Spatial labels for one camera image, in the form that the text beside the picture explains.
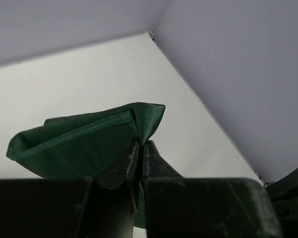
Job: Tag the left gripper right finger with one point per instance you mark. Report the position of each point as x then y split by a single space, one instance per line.
178 207

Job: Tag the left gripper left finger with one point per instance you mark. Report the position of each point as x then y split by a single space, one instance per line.
101 206

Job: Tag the dark green cloth napkin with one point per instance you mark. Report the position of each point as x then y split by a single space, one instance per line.
79 146

